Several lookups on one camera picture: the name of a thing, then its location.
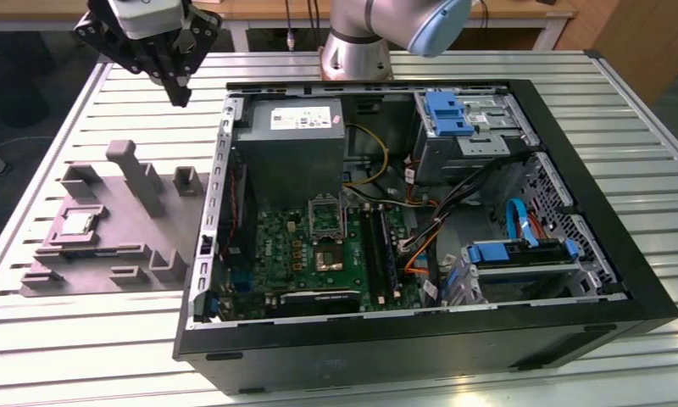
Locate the wooden cabinet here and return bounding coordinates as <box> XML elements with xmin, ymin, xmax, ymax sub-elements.
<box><xmin>556</xmin><ymin>0</ymin><xmax>678</xmax><ymax>105</ymax></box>

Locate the metal disk bay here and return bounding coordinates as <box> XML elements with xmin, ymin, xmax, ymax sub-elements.
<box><xmin>446</xmin><ymin>254</ymin><xmax>600</xmax><ymax>304</ymax></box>

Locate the metal drive cage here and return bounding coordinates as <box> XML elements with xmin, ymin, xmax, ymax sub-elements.
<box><xmin>414</xmin><ymin>91</ymin><xmax>541</xmax><ymax>184</ymax></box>

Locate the black graphics card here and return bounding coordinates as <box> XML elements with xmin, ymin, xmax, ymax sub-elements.
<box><xmin>279</xmin><ymin>289</ymin><xmax>364</xmax><ymax>314</ymax></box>

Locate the black office chair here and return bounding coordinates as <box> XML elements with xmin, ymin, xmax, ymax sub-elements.
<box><xmin>0</xmin><ymin>31</ymin><xmax>58</xmax><ymax>128</ymax></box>

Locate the wooden desk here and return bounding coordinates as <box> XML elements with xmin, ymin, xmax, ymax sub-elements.
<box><xmin>0</xmin><ymin>0</ymin><xmax>577</xmax><ymax>52</ymax></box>

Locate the orange wire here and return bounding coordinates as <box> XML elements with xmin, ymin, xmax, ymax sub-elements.
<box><xmin>404</xmin><ymin>243</ymin><xmax>431</xmax><ymax>277</ymax></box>

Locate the green motherboard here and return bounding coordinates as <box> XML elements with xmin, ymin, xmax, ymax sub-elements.
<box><xmin>220</xmin><ymin>186</ymin><xmax>431</xmax><ymax>317</ymax></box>

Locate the grey power supply unit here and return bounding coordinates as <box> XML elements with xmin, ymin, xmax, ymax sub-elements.
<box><xmin>235</xmin><ymin>99</ymin><xmax>347</xmax><ymax>213</ymax></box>

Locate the blue carrier with disk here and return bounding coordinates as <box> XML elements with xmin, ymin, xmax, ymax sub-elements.
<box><xmin>467</xmin><ymin>238</ymin><xmax>579</xmax><ymax>267</ymax></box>

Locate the black PC case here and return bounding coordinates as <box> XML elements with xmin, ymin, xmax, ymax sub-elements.
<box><xmin>172</xmin><ymin>78</ymin><xmax>678</xmax><ymax>395</ymax></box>

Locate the black wire bundle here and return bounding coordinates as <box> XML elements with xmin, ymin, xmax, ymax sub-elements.
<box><xmin>432</xmin><ymin>153</ymin><xmax>536</xmax><ymax>224</ymax></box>

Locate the yellow wire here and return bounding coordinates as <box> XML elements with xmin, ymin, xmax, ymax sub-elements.
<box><xmin>343</xmin><ymin>123</ymin><xmax>391</xmax><ymax>187</ymax></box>

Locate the metal socket cover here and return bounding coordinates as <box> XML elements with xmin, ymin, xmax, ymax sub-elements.
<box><xmin>307</xmin><ymin>192</ymin><xmax>350</xmax><ymax>243</ymax></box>

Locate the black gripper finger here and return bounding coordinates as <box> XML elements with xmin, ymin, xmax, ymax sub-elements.
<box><xmin>175</xmin><ymin>8</ymin><xmax>226</xmax><ymax>109</ymax></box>
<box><xmin>72</xmin><ymin>12</ymin><xmax>182</xmax><ymax>107</ymax></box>

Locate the black RAM slot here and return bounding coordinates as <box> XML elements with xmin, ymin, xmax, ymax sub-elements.
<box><xmin>376</xmin><ymin>203</ymin><xmax>404</xmax><ymax>298</ymax></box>
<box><xmin>360</xmin><ymin>203</ymin><xmax>387</xmax><ymax>304</ymax></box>

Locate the long red wire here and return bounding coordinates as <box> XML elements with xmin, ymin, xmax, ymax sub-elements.
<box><xmin>230</xmin><ymin>169</ymin><xmax>246</xmax><ymax>232</ymax></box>

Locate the black hanging cable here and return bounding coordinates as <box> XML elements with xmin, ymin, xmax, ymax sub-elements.
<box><xmin>284</xmin><ymin>0</ymin><xmax>299</xmax><ymax>51</ymax></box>
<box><xmin>307</xmin><ymin>0</ymin><xmax>322</xmax><ymax>43</ymax></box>

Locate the grey parts rack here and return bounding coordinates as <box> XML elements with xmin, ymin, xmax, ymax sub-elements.
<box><xmin>19</xmin><ymin>139</ymin><xmax>214</xmax><ymax>298</ymax></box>

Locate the CPU socket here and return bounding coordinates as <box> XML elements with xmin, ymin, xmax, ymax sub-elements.
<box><xmin>315</xmin><ymin>239</ymin><xmax>347</xmax><ymax>272</ymax></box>

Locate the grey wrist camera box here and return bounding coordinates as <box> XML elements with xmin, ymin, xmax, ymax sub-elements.
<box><xmin>108</xmin><ymin>0</ymin><xmax>183</xmax><ymax>42</ymax></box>

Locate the blue flat wire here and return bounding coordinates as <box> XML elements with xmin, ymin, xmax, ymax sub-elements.
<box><xmin>507</xmin><ymin>198</ymin><xmax>543</xmax><ymax>249</ymax></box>

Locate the silver CPU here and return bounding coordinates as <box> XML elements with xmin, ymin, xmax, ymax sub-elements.
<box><xmin>59</xmin><ymin>210</ymin><xmax>102</xmax><ymax>236</ymax></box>

